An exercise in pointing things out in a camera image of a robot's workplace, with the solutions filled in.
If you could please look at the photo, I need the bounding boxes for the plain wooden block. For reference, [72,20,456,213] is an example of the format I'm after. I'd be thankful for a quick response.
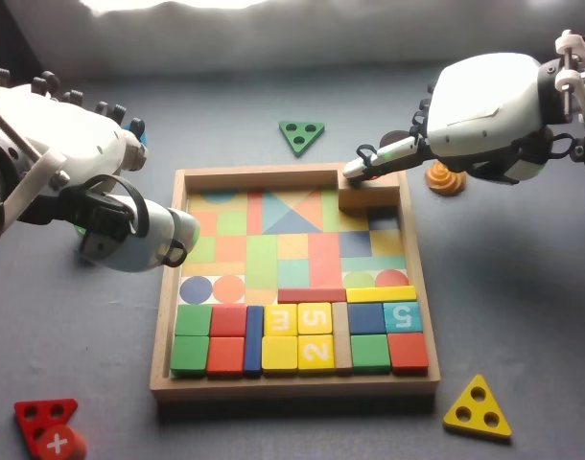
[339,171,402,212]

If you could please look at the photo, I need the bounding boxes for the red triangle with three holes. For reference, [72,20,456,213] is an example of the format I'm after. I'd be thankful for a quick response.
[12,398,79,460]

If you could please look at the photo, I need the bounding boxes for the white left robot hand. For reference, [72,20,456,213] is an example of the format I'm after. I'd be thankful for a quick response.
[0,69,201,275]

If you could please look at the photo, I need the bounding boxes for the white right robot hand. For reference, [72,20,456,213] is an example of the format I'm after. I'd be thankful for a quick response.
[342,51,555,186]

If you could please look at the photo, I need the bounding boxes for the red cylinder with white plus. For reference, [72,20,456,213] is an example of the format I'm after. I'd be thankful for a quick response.
[36,425,87,460]

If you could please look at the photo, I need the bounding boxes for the white backdrop sheet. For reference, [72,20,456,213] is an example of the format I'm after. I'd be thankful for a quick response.
[0,0,585,81]

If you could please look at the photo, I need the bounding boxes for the orange stepped cone toy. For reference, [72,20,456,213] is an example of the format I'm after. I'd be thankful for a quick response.
[425,160,468,196]

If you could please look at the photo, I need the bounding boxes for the wooden tray with colour print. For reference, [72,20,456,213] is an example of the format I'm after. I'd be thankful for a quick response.
[148,162,441,403]

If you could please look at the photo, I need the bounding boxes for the grey table cloth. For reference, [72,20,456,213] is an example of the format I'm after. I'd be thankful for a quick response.
[0,57,585,460]

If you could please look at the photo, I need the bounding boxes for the yellow triangle with three holes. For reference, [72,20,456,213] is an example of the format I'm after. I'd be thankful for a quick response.
[442,373,513,442]

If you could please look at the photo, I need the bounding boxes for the green triangle with three holes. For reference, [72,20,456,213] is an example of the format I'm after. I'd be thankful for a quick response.
[278,121,326,159]

